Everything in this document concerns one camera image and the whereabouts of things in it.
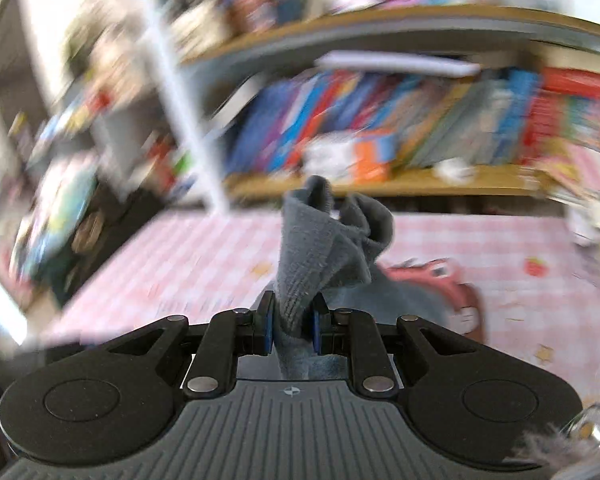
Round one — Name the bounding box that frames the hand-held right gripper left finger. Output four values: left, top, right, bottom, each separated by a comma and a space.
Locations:
100, 291, 277, 401

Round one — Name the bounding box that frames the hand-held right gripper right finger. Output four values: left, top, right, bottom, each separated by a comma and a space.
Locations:
311, 293, 487, 397

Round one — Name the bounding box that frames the grey knitted garment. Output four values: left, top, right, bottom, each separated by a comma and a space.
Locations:
271, 175, 451, 382

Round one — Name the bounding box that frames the pink checkered blanket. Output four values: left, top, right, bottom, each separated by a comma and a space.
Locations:
27, 209, 600, 413

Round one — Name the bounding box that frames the pink printed garment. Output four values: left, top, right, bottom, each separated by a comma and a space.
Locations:
380, 257, 487, 347

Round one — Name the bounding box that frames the wooden bookshelf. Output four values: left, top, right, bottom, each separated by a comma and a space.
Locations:
179, 2, 600, 202

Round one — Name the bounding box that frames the orange box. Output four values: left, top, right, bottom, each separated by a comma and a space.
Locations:
351, 131, 397, 184

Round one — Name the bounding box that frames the white crumpled paper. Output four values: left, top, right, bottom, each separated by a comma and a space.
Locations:
431, 157, 477, 182

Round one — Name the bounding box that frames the row of colourful books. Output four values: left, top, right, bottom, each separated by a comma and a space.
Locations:
227, 67, 600, 186

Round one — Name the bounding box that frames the cluttered side shelf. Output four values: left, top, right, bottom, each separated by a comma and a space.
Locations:
0, 0, 196, 313

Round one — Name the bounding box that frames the white flat book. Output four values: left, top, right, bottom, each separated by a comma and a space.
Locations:
314, 50, 482, 79

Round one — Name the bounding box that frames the pile of colourful booklets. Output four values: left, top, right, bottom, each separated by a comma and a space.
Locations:
547, 145, 600, 266

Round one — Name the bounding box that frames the white upright post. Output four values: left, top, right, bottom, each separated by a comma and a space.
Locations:
132, 0, 232, 215

